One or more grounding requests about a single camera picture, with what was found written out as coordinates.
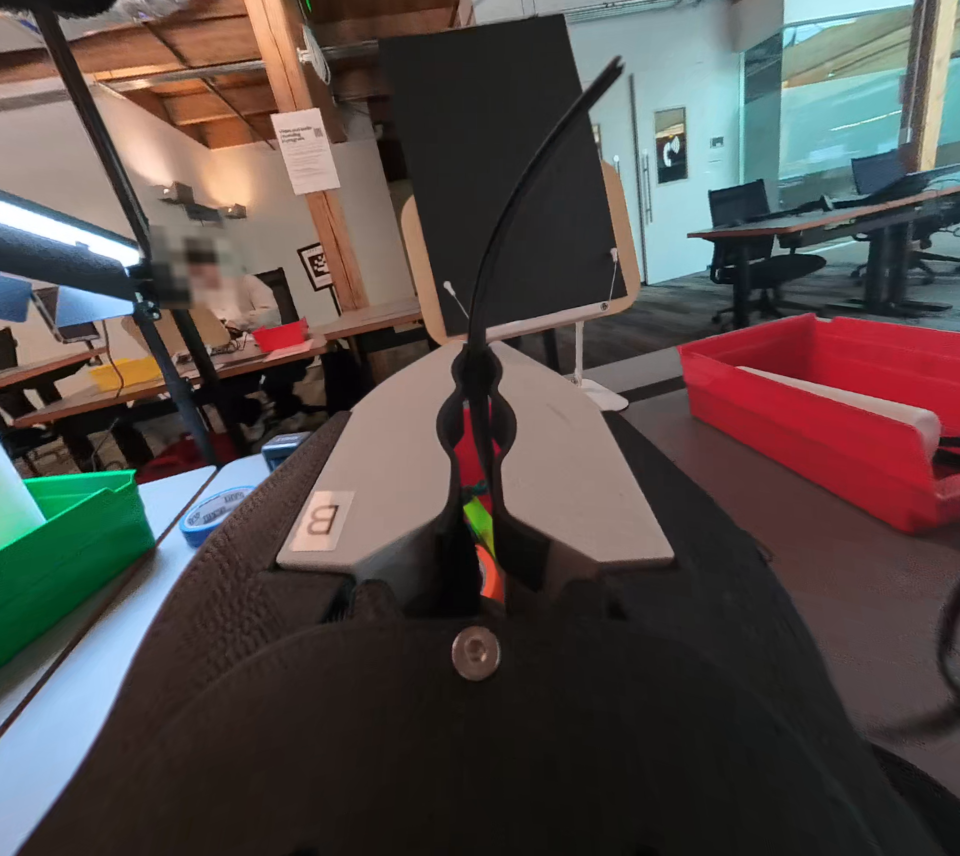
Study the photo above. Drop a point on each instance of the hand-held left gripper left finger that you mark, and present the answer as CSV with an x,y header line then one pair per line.
x,y
375,466

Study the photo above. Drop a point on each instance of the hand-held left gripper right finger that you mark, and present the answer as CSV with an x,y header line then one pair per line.
x,y
577,481

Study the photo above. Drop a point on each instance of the red bin with assorted items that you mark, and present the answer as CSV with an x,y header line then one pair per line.
x,y
474,443

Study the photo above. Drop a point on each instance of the black zip tie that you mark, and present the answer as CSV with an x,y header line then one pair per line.
x,y
478,323

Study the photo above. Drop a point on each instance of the red bin with white tube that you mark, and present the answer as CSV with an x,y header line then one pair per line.
x,y
787,436

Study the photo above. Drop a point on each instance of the dark grey battery pack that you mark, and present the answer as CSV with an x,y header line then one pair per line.
x,y
285,449

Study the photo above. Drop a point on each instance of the neon green item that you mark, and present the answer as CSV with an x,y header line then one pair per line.
x,y
476,522

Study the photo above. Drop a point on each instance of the orange tape roll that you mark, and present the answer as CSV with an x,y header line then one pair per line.
x,y
491,580

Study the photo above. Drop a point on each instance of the small red bin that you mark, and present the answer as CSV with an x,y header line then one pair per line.
x,y
279,337

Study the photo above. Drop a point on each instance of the wooden office desk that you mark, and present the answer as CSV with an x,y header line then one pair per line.
x,y
810,222
225,368

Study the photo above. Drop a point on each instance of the blue tape roll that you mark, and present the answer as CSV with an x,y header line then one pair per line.
x,y
196,529

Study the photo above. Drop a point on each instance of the black square tag poster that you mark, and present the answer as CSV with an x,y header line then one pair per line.
x,y
316,265

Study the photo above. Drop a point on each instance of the yellow plastic bin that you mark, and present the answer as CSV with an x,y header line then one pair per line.
x,y
124,374

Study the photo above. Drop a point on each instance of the white cylindrical tube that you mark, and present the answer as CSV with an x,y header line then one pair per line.
x,y
862,406

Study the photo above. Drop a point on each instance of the black office chair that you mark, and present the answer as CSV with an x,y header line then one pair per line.
x,y
881,173
750,233

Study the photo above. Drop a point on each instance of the green plastic bin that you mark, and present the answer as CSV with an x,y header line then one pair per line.
x,y
75,563

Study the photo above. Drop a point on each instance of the white paper notice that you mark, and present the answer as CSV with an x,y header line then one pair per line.
x,y
304,150

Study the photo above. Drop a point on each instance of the black board on stand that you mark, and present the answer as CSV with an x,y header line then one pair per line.
x,y
487,158

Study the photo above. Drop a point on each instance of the LED panel light on stand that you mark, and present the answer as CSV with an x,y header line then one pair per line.
x,y
60,255

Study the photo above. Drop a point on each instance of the framed wall sign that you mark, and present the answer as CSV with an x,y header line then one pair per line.
x,y
670,147

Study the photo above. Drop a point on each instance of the wooden post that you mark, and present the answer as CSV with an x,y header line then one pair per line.
x,y
277,68

